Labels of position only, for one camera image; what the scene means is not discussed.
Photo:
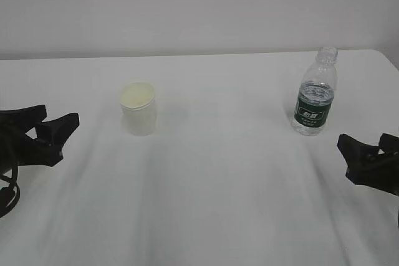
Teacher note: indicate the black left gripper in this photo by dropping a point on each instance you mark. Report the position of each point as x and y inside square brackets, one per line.
[19, 149]

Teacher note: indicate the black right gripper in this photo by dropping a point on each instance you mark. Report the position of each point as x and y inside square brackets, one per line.
[365, 167]

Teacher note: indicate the clear water bottle green label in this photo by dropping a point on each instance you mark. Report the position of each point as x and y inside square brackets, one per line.
[316, 93]

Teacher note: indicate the white paper cup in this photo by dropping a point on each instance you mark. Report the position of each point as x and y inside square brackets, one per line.
[137, 101]

